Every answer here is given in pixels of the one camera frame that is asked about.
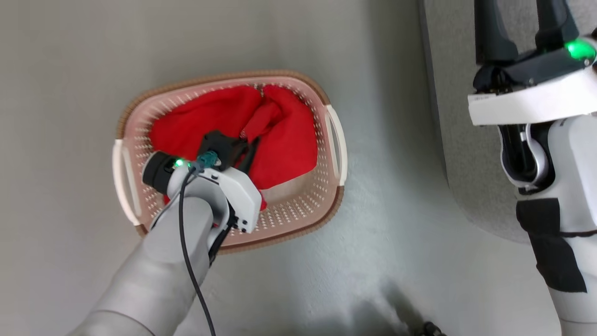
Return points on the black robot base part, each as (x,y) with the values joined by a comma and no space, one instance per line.
(429,329)

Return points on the grey fabric sofa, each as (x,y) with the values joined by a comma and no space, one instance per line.
(459,140)

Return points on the cream perforated laundry basket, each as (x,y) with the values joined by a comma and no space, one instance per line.
(298,210)

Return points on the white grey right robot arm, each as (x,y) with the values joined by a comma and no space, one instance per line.
(573,177)

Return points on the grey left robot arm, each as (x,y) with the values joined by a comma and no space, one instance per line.
(154,280)

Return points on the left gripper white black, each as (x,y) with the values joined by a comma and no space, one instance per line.
(233,191)

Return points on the red clothing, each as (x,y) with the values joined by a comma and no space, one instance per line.
(289,140)

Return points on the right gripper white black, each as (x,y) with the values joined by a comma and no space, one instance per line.
(536,98)

